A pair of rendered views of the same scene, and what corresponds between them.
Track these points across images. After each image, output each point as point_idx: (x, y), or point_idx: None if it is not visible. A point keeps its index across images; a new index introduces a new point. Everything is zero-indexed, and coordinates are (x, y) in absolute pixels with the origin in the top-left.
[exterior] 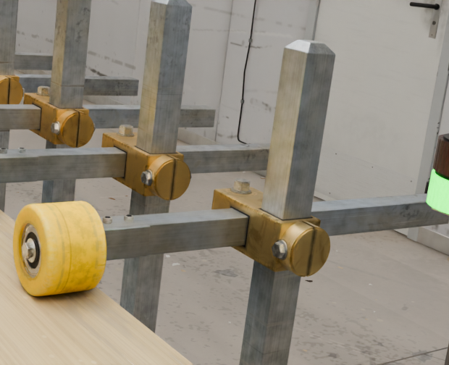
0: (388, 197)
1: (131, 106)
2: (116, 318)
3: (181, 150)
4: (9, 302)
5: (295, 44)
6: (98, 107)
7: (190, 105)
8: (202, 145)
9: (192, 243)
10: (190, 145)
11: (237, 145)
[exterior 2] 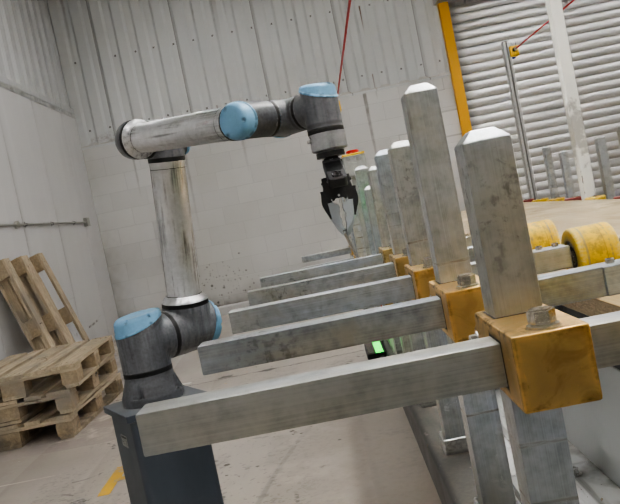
0: (299, 270)
1: (332, 291)
2: None
3: (374, 265)
4: None
5: None
6: (377, 281)
7: (250, 308)
8: (349, 271)
9: None
10: (359, 269)
11: (318, 277)
